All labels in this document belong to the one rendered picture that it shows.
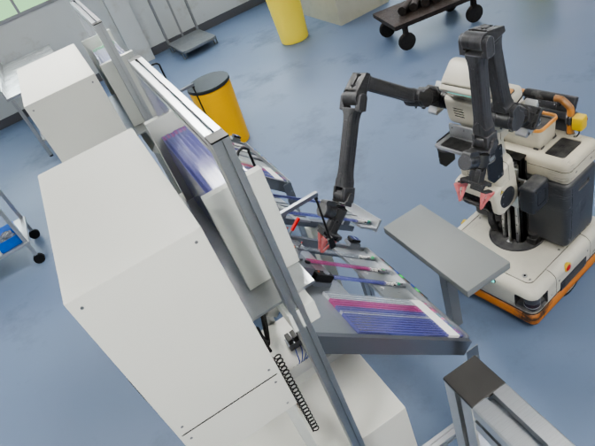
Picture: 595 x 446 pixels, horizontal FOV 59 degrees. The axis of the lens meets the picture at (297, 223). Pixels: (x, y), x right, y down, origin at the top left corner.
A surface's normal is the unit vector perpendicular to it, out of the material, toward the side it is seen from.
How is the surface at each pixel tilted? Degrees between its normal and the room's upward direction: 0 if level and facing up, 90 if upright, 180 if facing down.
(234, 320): 90
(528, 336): 0
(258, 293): 0
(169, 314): 90
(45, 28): 90
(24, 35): 90
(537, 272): 0
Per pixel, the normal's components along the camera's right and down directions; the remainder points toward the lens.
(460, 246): -0.29, -0.74
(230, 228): 0.46, 0.45
